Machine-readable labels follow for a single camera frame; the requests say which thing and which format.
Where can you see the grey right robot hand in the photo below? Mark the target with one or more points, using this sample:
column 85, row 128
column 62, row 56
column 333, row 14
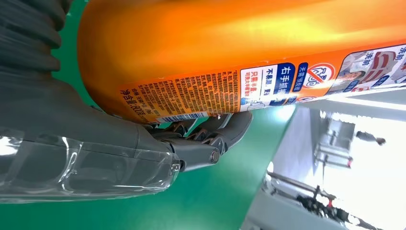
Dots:
column 79, row 146

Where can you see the green work table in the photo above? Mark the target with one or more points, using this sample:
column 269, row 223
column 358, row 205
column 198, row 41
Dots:
column 206, row 203

